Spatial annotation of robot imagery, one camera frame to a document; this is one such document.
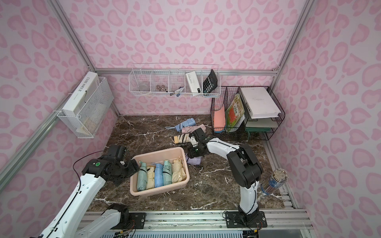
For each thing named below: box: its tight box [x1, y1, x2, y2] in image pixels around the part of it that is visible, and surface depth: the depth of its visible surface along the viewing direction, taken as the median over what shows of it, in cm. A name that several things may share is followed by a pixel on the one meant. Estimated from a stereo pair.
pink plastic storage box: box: [129, 146, 191, 197], surface depth 84 cm
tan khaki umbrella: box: [171, 156, 187, 183], surface depth 85 cm
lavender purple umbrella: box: [185, 155, 202, 166], surface depth 92 cm
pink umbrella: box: [181, 123, 207, 134], surface depth 106 cm
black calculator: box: [202, 68, 218, 94], surface depth 94 cm
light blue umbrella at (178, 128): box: [165, 118, 196, 132], surface depth 112 cm
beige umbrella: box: [146, 165, 156, 190], surface depth 84 cm
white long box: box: [62, 71, 100, 117], surface depth 71 cm
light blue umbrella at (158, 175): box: [154, 163, 164, 188], surface depth 85 cm
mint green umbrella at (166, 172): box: [162, 159, 172, 186], surface depth 86 cm
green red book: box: [225, 93, 246, 132], surface depth 105 cm
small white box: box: [185, 70, 202, 93], surface depth 93 cm
